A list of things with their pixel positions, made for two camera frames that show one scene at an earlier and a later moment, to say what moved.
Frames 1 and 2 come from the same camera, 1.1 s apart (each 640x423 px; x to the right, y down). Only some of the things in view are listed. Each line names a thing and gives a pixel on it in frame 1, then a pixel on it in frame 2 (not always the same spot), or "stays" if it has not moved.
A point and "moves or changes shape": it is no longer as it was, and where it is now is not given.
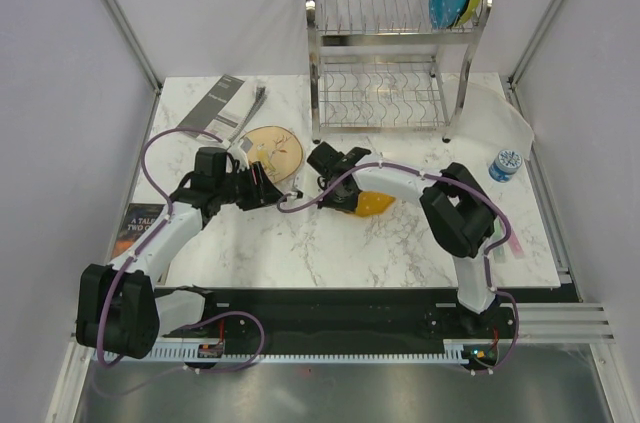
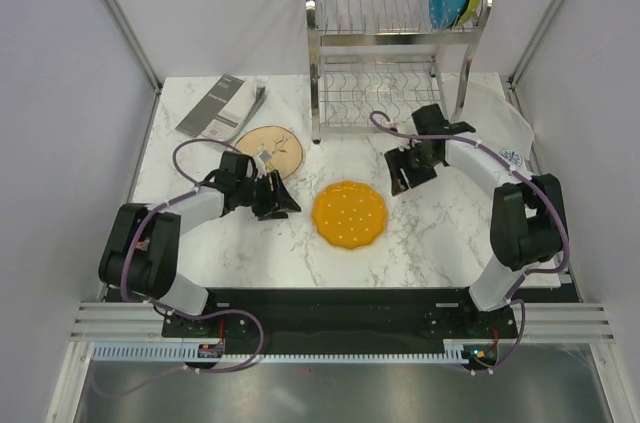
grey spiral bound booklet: x=226 y=108 stays
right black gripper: x=349 y=206 to x=395 y=161
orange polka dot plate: x=372 y=203 moves or changes shape
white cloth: x=486 y=114 stays
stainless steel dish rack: x=374 y=62 stays
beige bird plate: x=277 y=149 stays
